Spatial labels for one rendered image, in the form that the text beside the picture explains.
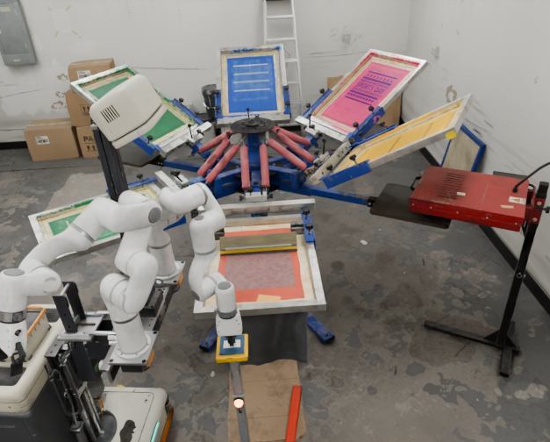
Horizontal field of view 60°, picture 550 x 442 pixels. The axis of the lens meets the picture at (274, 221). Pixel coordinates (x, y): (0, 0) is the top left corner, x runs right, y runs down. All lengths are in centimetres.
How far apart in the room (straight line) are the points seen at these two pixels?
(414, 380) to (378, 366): 23
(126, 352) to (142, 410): 100
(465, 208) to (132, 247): 176
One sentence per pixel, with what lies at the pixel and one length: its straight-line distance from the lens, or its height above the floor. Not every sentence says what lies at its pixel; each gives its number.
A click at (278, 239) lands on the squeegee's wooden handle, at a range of 249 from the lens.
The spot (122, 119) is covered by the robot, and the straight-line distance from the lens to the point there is 148.
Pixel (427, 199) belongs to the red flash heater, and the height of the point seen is 110.
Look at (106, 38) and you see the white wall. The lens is 664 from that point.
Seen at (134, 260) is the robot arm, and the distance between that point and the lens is 156.
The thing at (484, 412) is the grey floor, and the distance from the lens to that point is 314.
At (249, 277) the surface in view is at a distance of 233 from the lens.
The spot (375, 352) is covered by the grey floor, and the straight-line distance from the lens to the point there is 329.
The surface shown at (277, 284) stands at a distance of 228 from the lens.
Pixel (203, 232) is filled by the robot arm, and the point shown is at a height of 150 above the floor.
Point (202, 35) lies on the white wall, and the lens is 642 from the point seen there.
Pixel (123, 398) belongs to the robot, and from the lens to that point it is 285.
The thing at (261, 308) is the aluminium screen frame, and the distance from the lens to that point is 211.
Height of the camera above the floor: 239
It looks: 31 degrees down
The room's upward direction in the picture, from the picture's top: 3 degrees counter-clockwise
